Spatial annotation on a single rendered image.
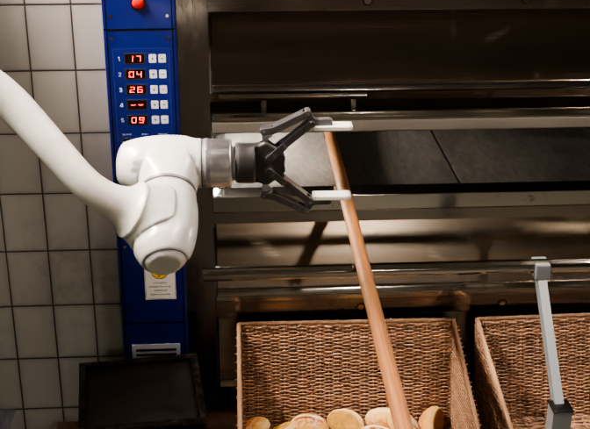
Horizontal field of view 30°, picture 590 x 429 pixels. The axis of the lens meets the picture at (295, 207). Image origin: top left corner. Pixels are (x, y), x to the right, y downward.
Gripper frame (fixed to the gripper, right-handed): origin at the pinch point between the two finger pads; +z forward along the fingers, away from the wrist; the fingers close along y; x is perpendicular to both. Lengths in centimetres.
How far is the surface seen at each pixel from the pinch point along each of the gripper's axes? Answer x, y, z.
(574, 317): -52, 64, 65
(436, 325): -51, 64, 30
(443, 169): -70, 30, 33
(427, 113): -41.0, 5.0, 22.3
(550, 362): -4, 47, 44
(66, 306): -54, 59, -62
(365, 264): -12.4, 27.6, 6.1
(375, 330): 13.3, 28.1, 5.0
